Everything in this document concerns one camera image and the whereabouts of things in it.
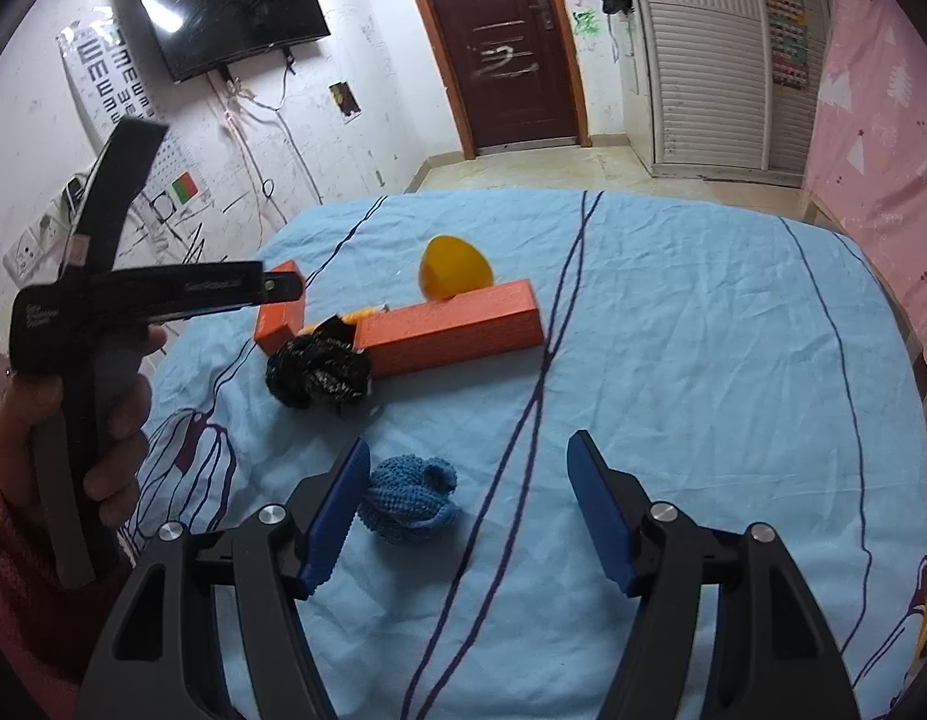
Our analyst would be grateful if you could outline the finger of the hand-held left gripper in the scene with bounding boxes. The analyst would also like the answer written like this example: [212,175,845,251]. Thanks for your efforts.
[95,260,307,320]
[58,118,169,282]

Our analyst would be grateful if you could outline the white wall socket plate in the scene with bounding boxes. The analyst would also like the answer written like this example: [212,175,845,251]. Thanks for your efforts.
[2,217,68,280]

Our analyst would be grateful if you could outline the white louvred wardrobe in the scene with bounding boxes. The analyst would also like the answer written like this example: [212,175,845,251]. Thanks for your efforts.
[620,0,832,185]

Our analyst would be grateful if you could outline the yellow egg-shaped ball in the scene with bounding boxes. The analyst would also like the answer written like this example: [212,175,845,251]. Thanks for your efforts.
[419,235,496,302]

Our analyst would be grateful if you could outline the pink printed curtain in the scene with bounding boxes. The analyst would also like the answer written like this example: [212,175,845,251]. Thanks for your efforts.
[800,0,927,391]

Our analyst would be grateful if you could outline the colourful grid poster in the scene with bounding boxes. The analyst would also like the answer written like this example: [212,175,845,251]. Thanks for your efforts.
[761,0,809,91]

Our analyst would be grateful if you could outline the blue knitted sock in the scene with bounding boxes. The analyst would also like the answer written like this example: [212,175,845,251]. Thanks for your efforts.
[356,456,462,547]

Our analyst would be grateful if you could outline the black plastic bag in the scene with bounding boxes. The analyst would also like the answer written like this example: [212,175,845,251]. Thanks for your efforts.
[266,315,374,410]

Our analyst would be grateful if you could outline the orange cardboard box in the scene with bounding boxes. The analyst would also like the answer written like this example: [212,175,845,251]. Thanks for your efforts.
[253,260,308,355]
[352,279,545,378]

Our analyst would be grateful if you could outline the white eye chart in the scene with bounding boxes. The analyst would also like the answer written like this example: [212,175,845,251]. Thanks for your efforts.
[56,11,213,256]

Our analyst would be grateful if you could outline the dark brown door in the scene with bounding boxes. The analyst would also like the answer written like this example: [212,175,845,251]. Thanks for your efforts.
[394,0,590,158]

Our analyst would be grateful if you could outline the person's left forearm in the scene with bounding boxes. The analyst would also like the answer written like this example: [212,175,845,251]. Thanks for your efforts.
[0,315,130,720]

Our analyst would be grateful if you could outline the person's left hand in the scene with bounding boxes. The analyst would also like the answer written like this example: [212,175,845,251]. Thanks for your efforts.
[0,322,169,535]

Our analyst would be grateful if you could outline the black wall television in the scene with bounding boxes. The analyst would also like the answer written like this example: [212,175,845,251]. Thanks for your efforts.
[128,0,331,85]

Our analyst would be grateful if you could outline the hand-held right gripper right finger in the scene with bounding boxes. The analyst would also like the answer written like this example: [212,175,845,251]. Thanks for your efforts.
[568,431,859,720]

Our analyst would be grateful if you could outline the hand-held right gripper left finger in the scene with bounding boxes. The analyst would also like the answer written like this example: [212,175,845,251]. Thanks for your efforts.
[77,436,370,720]

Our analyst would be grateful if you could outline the light blue bed sheet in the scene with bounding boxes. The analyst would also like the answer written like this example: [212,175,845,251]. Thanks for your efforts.
[118,190,927,720]

